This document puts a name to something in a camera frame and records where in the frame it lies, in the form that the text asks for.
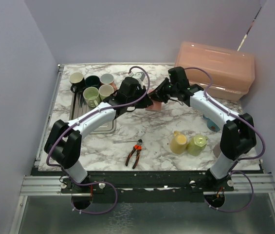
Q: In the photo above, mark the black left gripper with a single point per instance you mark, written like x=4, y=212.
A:
x=145, y=102

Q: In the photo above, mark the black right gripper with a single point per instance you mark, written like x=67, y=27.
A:
x=157, y=94

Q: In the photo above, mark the pink and blue mug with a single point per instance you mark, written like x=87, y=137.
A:
x=156, y=106

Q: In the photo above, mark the light green mug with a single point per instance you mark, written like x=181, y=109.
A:
x=105, y=91

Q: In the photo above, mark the pink terracotta mug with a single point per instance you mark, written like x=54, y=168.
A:
x=108, y=79

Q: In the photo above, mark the sage green mug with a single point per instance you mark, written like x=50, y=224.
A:
x=92, y=97

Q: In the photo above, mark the dark teal mug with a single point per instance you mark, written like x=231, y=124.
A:
x=92, y=81

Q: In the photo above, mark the blue dotted mug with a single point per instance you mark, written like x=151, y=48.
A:
x=211, y=125

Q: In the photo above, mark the black mug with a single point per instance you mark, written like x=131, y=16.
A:
x=77, y=82

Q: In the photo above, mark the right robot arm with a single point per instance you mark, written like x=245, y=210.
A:
x=238, y=136

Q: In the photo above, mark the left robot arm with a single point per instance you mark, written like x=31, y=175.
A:
x=63, y=145

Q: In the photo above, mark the yellow mug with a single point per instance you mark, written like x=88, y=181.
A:
x=178, y=143

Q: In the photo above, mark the lime green faceted mug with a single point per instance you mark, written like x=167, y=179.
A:
x=197, y=144

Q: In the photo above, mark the mauve purple mug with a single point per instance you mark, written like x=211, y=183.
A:
x=216, y=150

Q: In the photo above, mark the steel tray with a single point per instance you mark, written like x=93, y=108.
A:
x=98, y=123

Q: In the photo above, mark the pink plastic storage box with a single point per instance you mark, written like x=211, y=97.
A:
x=232, y=72

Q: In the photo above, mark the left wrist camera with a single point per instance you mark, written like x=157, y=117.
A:
x=139, y=76

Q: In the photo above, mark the clear handle screwdriver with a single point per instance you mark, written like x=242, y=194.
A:
x=123, y=141

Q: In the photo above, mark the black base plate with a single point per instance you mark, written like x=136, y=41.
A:
x=143, y=187

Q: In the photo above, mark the aluminium rail frame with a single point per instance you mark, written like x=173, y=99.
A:
x=40, y=186

